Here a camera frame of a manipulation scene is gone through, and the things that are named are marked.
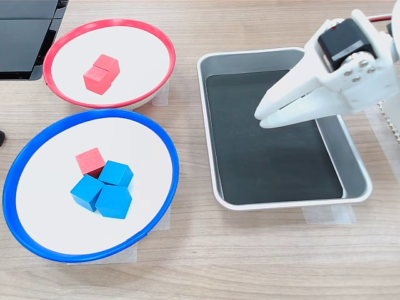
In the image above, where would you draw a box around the pale perforated plate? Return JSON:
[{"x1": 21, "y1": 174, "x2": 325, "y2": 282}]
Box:
[{"x1": 377, "y1": 100, "x2": 400, "y2": 148}]

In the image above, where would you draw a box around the red black white cable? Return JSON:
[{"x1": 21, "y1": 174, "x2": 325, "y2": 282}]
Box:
[{"x1": 366, "y1": 13, "x2": 393, "y2": 24}]

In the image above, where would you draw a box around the red cube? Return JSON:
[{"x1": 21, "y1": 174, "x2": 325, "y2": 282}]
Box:
[
  {"x1": 75, "y1": 147, "x2": 106, "y2": 176},
  {"x1": 92, "y1": 54, "x2": 121, "y2": 83},
  {"x1": 83, "y1": 66, "x2": 113, "y2": 96}
]

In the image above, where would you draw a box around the blue cube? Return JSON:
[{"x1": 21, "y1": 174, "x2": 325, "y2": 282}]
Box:
[
  {"x1": 95, "y1": 184, "x2": 133, "y2": 219},
  {"x1": 69, "y1": 174, "x2": 106, "y2": 213},
  {"x1": 97, "y1": 160, "x2": 134, "y2": 188}
]

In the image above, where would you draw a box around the steel tray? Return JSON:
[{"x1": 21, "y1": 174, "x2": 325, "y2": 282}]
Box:
[{"x1": 196, "y1": 46, "x2": 373, "y2": 212}]

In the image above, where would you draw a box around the black mat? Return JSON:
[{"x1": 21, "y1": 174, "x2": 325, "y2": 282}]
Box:
[{"x1": 205, "y1": 69, "x2": 344, "y2": 206}]

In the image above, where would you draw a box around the black glossy device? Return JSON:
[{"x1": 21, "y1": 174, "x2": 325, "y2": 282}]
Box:
[{"x1": 0, "y1": 0, "x2": 69, "y2": 81}]

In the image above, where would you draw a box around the red-rimmed white plate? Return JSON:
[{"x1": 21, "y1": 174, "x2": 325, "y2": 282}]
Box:
[{"x1": 42, "y1": 19, "x2": 176, "y2": 110}]

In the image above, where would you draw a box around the blue-rimmed white plate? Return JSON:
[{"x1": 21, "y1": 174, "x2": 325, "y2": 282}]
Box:
[{"x1": 2, "y1": 108, "x2": 180, "y2": 263}]

